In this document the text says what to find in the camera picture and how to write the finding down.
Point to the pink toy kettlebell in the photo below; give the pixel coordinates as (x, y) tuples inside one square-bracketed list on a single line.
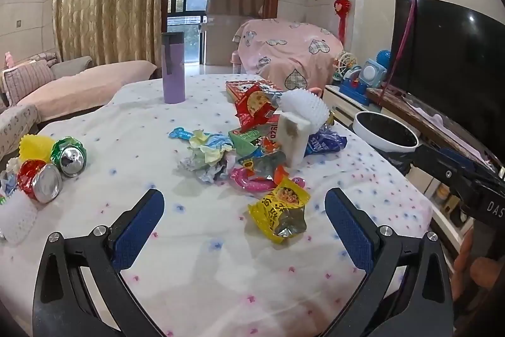
[(315, 91)]

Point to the blue toy machine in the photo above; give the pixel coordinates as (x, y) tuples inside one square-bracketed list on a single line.
[(353, 88)]

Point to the crushed red can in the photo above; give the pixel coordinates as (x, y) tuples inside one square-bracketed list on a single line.
[(39, 181)]

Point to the colourful wheel toy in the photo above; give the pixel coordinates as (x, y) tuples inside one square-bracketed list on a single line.
[(344, 64)]

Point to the red snack wrapper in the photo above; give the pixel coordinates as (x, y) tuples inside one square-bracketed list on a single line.
[(254, 108)]

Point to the pink sofa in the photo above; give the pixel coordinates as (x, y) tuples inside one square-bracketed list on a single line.
[(90, 84)]

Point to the person's right hand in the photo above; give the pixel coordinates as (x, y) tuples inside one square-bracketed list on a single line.
[(485, 272)]

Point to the beige patterned curtain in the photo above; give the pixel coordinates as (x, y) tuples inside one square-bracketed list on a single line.
[(106, 1)]

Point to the white foam fruit net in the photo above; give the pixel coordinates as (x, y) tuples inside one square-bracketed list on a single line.
[(305, 106)]

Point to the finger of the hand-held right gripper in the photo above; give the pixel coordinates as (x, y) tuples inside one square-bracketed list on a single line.
[(438, 165), (465, 159)]

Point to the crushed green can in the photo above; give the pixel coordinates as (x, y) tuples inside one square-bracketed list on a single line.
[(69, 157)]

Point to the brown wooden board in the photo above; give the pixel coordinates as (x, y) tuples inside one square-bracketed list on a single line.
[(398, 104)]

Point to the pink stick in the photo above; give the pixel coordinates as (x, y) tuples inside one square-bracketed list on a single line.
[(402, 41)]

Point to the pink striped pillow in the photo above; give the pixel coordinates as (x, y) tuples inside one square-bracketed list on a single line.
[(27, 82)]

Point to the blue spiky ball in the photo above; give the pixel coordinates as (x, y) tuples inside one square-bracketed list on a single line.
[(383, 56)]

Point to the red printed comic book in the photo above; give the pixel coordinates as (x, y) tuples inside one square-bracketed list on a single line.
[(236, 88)]

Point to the light blue toy speaker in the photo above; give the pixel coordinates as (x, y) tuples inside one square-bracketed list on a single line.
[(373, 73)]

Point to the white foam block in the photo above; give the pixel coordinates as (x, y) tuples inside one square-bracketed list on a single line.
[(292, 141)]

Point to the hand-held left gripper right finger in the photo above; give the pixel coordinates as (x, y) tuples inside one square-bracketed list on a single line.
[(349, 228)]

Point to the pink heart print cover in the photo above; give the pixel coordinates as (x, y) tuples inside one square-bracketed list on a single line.
[(284, 45)]

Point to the pink plastic wrapper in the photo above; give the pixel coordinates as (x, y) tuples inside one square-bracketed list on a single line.
[(248, 181)]

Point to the purple tumbler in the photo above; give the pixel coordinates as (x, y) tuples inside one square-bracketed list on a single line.
[(173, 72)]

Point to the white round waste bin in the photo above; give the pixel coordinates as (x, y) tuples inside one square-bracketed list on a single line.
[(384, 131)]

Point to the yellow foam fruit net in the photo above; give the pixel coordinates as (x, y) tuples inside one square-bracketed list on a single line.
[(35, 147)]

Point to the large white foam net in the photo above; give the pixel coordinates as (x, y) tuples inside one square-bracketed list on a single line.
[(17, 218)]

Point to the grey foil wrapper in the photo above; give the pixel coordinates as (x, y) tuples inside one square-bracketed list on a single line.
[(262, 163)]

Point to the red printed noodle wrapper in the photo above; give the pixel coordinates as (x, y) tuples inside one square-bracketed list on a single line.
[(270, 141)]

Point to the blue foil wrapper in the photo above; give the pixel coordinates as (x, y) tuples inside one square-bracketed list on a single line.
[(325, 141)]

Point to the black television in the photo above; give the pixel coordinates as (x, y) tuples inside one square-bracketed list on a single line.
[(449, 68)]

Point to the white television stand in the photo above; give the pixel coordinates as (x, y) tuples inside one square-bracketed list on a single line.
[(343, 108)]

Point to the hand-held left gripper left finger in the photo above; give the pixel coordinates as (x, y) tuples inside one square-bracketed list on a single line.
[(138, 228)]

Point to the yellow snack packet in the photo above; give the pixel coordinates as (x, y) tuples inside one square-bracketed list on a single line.
[(280, 208)]

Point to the crumpled pastel paper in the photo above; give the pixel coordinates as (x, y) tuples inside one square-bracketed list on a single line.
[(205, 153)]

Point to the black bin liner bag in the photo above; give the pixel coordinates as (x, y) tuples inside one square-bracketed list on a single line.
[(396, 161)]

